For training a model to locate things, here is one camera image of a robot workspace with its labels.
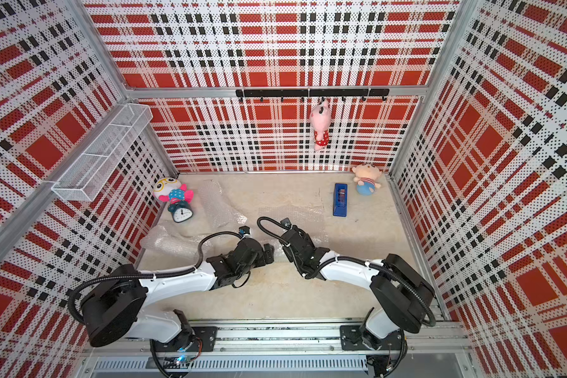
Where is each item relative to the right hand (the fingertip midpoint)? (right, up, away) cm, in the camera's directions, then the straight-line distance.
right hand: (298, 238), depth 88 cm
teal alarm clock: (-51, +9, +12) cm, 53 cm away
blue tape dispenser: (+19, +14, +14) cm, 27 cm away
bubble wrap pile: (-9, +9, -17) cm, 21 cm away
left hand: (-11, -5, 0) cm, 12 cm away
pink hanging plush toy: (+9, +46, +2) cm, 47 cm away
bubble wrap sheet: (-33, +10, +11) cm, 36 cm away
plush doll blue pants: (+34, +26, +24) cm, 49 cm away
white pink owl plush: (-60, +19, +20) cm, 66 cm away
